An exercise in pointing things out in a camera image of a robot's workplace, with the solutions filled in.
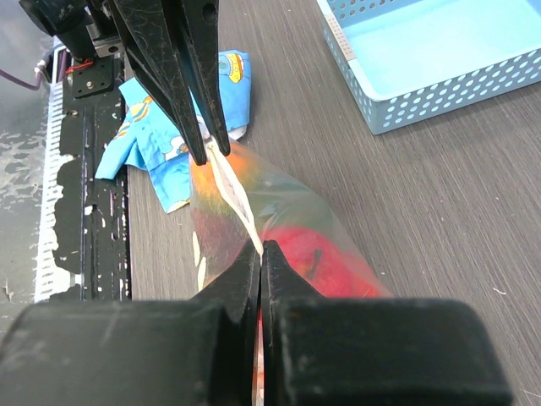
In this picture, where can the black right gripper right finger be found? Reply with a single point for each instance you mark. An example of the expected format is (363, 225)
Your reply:
(321, 351)

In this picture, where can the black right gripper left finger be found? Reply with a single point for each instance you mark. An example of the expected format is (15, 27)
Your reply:
(198, 351)

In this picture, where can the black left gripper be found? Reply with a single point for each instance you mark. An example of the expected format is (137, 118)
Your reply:
(88, 31)

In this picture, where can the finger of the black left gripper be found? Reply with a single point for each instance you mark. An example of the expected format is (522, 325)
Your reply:
(200, 36)

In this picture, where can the clear polka dot zip bag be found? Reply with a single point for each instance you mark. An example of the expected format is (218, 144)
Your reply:
(238, 203)

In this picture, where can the red fake apple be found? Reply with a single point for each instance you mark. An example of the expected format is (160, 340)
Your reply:
(332, 271)

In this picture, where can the blue patterned cloth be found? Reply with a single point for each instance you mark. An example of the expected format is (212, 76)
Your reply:
(148, 140)

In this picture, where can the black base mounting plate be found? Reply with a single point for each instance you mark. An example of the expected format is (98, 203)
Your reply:
(92, 214)

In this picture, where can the light blue plastic basket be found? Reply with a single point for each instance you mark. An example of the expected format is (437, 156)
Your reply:
(406, 61)

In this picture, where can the white slotted cable duct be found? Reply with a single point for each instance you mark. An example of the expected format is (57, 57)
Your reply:
(50, 278)

